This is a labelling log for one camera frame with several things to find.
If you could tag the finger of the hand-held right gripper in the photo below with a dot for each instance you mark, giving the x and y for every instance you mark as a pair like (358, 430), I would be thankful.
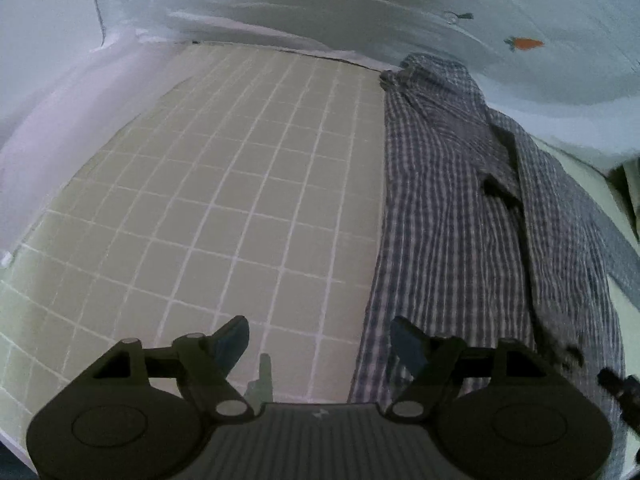
(620, 387)

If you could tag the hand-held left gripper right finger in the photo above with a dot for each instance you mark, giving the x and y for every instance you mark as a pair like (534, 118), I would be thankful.
(406, 342)

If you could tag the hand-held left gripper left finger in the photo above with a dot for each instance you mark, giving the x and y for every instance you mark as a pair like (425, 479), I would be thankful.
(237, 336)

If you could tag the plaid shirt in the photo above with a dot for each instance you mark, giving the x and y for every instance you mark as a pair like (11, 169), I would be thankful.
(450, 220)

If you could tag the pale green grid mat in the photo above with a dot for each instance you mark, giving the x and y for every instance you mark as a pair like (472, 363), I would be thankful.
(225, 200)

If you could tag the pale carrot print sheet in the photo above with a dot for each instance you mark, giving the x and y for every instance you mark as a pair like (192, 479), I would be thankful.
(400, 5)

